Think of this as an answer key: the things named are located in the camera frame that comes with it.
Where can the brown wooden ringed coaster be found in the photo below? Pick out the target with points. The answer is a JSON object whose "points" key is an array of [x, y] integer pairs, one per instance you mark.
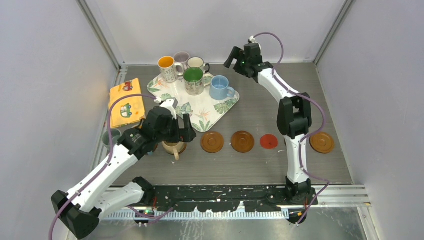
{"points": [[212, 142]]}

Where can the yellow printed cloth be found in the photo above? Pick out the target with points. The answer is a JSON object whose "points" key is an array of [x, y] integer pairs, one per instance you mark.
{"points": [[129, 110]]}

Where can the orange interior patterned mug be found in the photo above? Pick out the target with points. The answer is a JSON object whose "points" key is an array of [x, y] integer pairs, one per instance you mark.
{"points": [[170, 70]]}

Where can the white mug black handle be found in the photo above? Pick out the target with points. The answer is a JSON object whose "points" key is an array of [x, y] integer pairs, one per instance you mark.
{"points": [[198, 62]]}

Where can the green interior floral mug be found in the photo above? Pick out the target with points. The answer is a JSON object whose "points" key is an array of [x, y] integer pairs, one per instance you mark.
{"points": [[195, 81]]}

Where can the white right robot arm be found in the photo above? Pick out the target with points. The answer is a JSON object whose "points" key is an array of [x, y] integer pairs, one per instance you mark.
{"points": [[294, 115]]}

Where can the aluminium front rail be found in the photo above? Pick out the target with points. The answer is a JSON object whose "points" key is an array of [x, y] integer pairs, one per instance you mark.
{"points": [[333, 196]]}

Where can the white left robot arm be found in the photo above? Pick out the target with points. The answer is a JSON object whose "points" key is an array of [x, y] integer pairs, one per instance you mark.
{"points": [[83, 206]]}

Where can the beige speckled ceramic mug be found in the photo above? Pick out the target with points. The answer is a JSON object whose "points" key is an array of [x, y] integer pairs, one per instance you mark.
{"points": [[174, 149]]}

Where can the lilac mug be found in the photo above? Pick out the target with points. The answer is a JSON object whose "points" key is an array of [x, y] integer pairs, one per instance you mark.
{"points": [[182, 57]]}

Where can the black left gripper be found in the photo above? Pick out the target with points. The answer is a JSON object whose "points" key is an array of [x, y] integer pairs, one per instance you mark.
{"points": [[186, 134]]}

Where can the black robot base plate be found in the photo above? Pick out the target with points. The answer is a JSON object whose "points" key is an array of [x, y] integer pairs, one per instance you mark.
{"points": [[223, 198]]}

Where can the light blue mug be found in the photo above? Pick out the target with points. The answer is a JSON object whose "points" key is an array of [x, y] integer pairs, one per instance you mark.
{"points": [[220, 88]]}

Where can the leaf pattern serving tray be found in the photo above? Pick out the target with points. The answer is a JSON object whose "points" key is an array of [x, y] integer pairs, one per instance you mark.
{"points": [[204, 111]]}

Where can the red round coaster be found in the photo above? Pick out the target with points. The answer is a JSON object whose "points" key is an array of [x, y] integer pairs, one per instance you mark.
{"points": [[269, 141]]}

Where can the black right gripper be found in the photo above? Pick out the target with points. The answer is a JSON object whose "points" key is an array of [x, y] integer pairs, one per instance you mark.
{"points": [[236, 53]]}

